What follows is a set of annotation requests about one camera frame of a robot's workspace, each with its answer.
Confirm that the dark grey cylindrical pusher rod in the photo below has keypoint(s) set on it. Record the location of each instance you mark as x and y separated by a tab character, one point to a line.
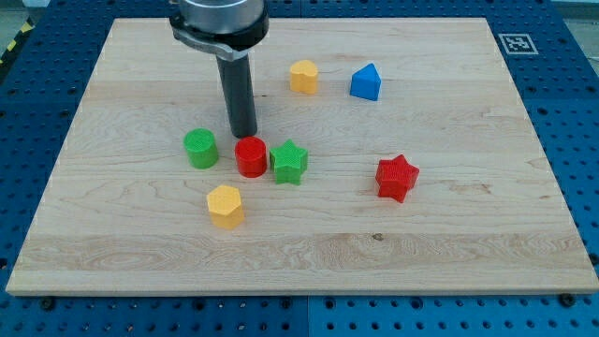
237	87

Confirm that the light wooden board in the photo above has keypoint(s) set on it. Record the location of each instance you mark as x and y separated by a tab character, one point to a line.
125	214

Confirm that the yellow heart block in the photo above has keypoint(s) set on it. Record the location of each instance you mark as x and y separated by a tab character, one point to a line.
304	77

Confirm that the red cylinder block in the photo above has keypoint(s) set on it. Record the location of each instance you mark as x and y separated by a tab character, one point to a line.
250	154

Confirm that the green cylinder block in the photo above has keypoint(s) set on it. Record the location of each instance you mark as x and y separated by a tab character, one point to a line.
200	146

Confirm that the green star block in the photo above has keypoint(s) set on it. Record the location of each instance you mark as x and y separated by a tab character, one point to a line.
288	162

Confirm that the blue triangular block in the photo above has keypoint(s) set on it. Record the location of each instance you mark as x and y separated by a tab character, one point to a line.
366	83

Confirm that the yellow hexagon block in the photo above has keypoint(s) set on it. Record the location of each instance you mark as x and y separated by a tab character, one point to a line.
225	207

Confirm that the red star block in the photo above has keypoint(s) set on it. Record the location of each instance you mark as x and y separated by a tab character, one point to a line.
395	178

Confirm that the white fiducial marker tag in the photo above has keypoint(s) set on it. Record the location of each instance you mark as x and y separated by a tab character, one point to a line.
517	44

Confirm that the black bolt left front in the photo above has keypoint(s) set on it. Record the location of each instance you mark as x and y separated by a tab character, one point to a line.
47	304

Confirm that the black bolt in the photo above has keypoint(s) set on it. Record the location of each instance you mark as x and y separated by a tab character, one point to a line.
47	304
567	300

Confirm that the black bolt right front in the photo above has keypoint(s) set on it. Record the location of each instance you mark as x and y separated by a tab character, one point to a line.
567	300

